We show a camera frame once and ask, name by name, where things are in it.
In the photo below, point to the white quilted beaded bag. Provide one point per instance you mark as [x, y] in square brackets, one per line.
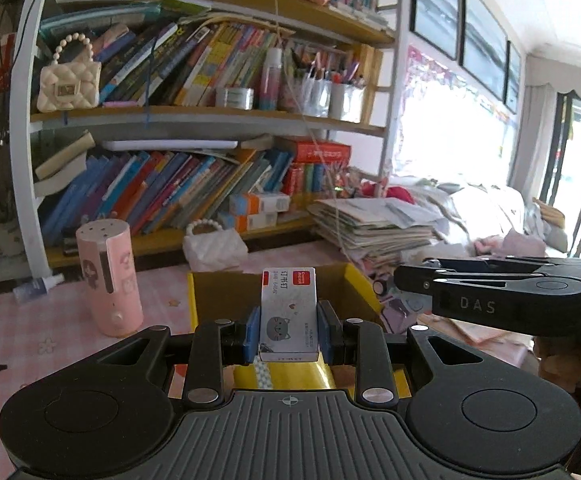
[215, 250]

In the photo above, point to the orange and white carton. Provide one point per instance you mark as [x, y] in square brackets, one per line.
[258, 204]
[255, 221]

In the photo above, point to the row of slanted books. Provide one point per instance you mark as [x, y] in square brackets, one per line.
[170, 190]

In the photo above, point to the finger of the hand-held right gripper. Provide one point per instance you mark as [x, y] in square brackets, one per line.
[495, 264]
[415, 280]

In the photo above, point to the alphabet wall poster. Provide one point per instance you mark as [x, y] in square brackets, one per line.
[430, 70]

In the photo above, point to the pink and blue bottle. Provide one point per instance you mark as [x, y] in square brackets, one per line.
[270, 80]

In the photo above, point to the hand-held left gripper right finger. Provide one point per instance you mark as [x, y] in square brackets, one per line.
[326, 335]

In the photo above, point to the row of shelf books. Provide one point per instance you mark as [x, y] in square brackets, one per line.
[195, 65]

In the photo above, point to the white pen cup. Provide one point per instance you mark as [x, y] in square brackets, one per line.
[314, 100]
[346, 105]

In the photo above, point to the white staple box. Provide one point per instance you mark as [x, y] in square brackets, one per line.
[288, 320]

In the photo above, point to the black picture frame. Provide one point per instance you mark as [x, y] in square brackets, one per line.
[485, 40]
[435, 5]
[514, 77]

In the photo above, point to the cream quilted handbag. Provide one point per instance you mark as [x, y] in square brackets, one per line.
[70, 85]

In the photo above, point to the gold tape roll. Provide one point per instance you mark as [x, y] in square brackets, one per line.
[295, 377]

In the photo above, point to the white flat board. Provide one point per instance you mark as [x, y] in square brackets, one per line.
[170, 145]

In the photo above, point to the yellow cardboard box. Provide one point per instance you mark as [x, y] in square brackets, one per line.
[220, 295]

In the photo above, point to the white bookshelf frame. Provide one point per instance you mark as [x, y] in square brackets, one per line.
[23, 160]

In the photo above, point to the stack of papers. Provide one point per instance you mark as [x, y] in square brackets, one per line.
[375, 230]

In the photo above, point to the pink checkered tablecloth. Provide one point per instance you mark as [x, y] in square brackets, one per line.
[45, 320]

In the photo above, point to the pile of pale clothes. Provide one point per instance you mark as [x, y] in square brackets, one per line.
[495, 215]

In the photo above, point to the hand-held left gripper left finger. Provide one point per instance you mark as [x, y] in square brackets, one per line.
[251, 335]

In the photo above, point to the small spray bottle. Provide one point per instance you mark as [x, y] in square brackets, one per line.
[35, 289]

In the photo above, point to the pink humidifier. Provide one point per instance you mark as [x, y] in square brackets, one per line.
[110, 280]

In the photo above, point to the person's right hand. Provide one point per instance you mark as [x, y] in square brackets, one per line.
[565, 360]

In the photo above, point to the round metal tin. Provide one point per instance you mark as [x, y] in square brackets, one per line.
[234, 98]

